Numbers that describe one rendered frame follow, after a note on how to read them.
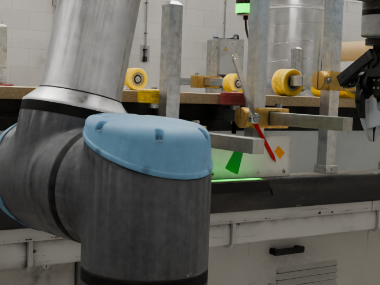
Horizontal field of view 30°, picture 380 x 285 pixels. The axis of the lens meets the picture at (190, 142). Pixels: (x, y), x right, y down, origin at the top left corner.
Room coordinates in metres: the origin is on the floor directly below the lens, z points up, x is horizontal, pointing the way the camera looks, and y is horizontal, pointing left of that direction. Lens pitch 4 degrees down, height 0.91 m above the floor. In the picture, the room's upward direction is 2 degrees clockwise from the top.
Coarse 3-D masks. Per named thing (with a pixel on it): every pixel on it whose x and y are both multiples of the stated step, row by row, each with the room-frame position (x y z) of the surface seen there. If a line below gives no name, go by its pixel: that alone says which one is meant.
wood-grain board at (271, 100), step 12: (0, 96) 1.58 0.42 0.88; (12, 96) 1.59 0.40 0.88; (132, 96) 1.76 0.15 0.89; (180, 96) 1.84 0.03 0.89; (192, 96) 1.86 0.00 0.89; (204, 96) 1.88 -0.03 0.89; (216, 96) 1.90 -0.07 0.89; (276, 96) 2.02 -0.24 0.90; (288, 96) 2.05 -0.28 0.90; (300, 96) 2.62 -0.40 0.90
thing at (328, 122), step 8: (224, 112) 1.90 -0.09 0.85; (232, 112) 1.87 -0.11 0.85; (232, 120) 1.87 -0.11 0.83; (272, 120) 1.73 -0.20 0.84; (280, 120) 1.71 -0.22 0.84; (288, 120) 1.68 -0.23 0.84; (296, 120) 1.66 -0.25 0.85; (304, 120) 1.64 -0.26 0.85; (312, 120) 1.62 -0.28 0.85; (320, 120) 1.60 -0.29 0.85; (328, 120) 1.57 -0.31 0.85; (336, 120) 1.55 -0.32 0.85; (344, 120) 1.54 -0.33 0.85; (352, 120) 1.55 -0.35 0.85; (320, 128) 1.59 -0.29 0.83; (328, 128) 1.57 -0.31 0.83; (336, 128) 1.55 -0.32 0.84; (344, 128) 1.54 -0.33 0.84
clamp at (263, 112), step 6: (240, 108) 1.73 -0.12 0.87; (246, 108) 1.72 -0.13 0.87; (258, 108) 1.73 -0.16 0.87; (264, 108) 1.74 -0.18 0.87; (270, 108) 1.75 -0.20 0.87; (276, 108) 1.77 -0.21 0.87; (240, 114) 1.73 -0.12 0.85; (246, 114) 1.71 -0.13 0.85; (258, 114) 1.73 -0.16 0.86; (264, 114) 1.74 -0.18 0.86; (240, 120) 1.73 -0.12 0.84; (246, 120) 1.71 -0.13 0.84; (264, 120) 1.74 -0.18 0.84; (240, 126) 1.72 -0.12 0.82; (246, 126) 1.72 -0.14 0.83; (252, 126) 1.72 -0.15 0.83; (264, 126) 1.74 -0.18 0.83; (270, 126) 1.75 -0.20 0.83; (276, 126) 1.76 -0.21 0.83; (282, 126) 1.77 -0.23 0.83
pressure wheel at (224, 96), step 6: (234, 90) 1.88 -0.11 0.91; (222, 96) 1.87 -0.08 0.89; (228, 96) 1.85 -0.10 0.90; (234, 96) 1.85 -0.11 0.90; (240, 96) 1.85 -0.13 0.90; (222, 102) 1.87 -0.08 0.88; (228, 102) 1.85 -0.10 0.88; (234, 102) 1.85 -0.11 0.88; (240, 102) 1.85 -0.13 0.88; (234, 108) 1.87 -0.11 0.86; (234, 126) 1.88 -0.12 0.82; (234, 132) 1.88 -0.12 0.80
